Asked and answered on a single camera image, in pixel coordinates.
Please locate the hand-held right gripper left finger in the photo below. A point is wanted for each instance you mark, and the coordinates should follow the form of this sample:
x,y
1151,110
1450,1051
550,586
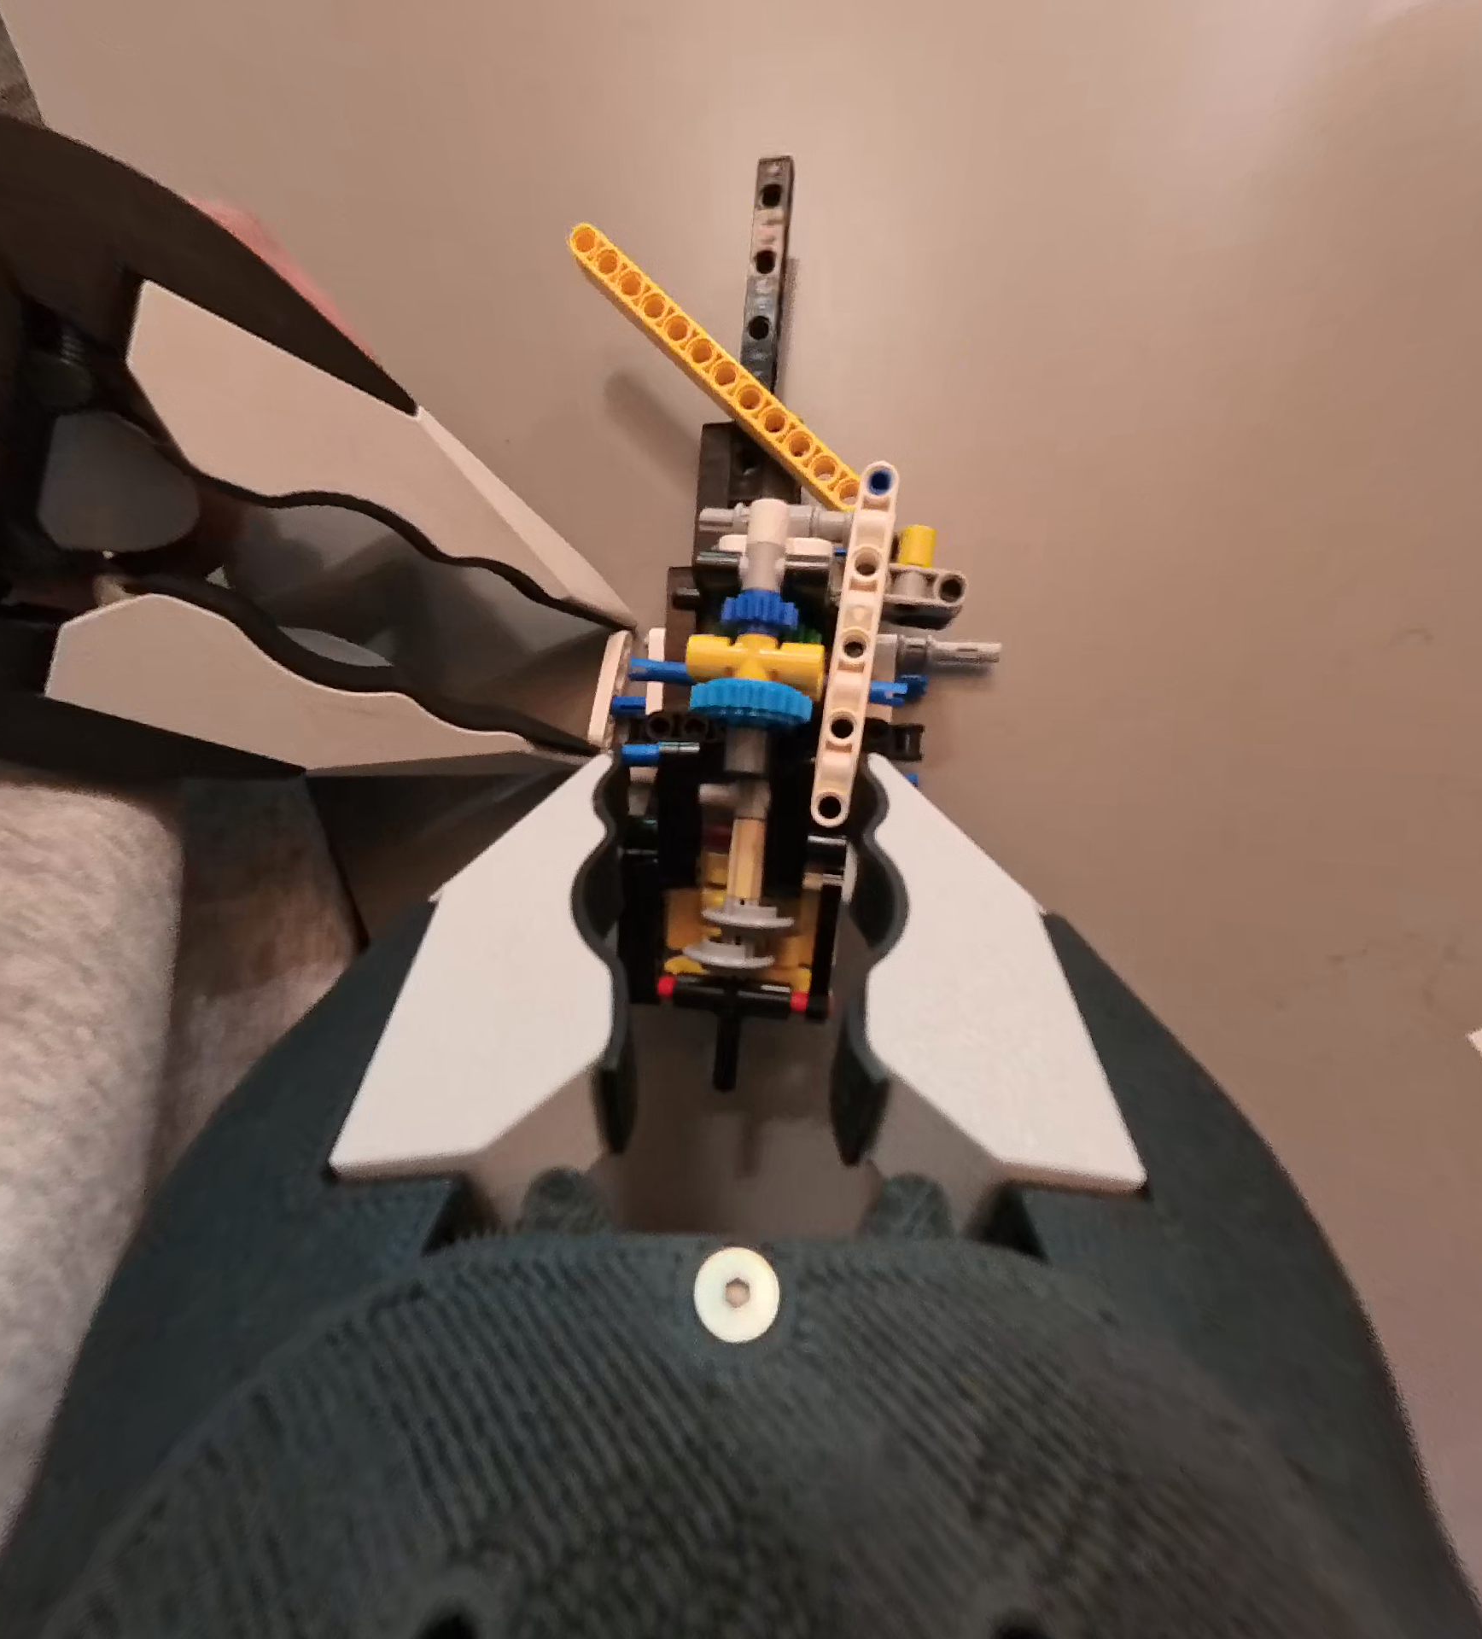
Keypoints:
x,y
486,1025

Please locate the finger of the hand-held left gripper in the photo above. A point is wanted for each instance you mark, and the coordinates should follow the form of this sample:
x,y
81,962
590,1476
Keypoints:
x,y
178,667
434,487

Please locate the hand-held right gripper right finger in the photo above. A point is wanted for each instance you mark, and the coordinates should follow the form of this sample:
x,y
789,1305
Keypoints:
x,y
984,1025

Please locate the lego vehicle chassis assembly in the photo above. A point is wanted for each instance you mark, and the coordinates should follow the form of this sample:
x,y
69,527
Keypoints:
x,y
754,641

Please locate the person's left hand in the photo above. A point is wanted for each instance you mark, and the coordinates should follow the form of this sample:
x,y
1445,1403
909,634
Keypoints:
x,y
262,264

